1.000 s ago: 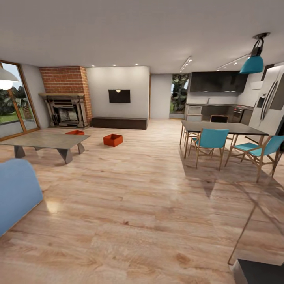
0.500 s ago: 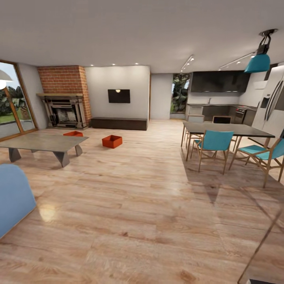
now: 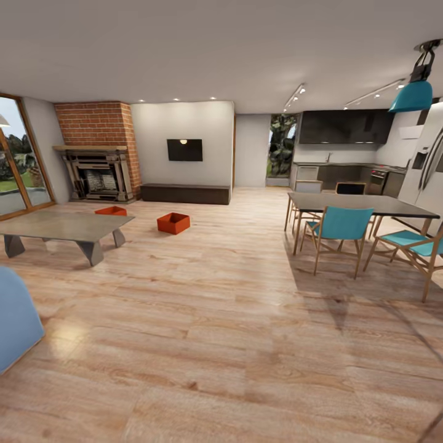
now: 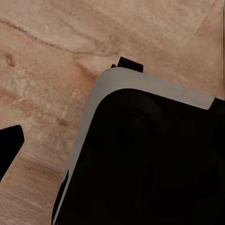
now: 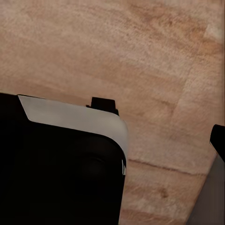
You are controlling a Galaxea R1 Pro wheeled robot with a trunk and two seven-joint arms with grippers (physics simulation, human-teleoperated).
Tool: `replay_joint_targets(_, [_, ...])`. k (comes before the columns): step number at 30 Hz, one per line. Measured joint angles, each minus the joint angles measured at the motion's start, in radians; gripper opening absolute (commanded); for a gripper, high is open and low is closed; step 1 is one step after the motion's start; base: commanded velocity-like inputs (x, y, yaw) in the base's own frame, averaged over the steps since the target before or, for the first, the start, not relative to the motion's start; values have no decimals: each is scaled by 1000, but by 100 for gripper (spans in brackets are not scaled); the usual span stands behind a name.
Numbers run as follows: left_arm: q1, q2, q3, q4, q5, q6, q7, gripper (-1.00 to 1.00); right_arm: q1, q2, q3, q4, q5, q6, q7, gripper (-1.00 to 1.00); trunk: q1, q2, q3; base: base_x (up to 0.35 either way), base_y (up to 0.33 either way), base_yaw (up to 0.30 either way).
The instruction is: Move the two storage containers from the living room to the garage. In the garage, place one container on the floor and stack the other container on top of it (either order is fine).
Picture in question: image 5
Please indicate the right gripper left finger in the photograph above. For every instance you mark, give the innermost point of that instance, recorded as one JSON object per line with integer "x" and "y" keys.
{"x": 11, "y": 140}

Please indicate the stairs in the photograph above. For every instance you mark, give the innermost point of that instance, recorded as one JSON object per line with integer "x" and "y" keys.
{"x": 209, "y": 207}

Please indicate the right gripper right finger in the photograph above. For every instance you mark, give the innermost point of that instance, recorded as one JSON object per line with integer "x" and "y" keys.
{"x": 217, "y": 139}

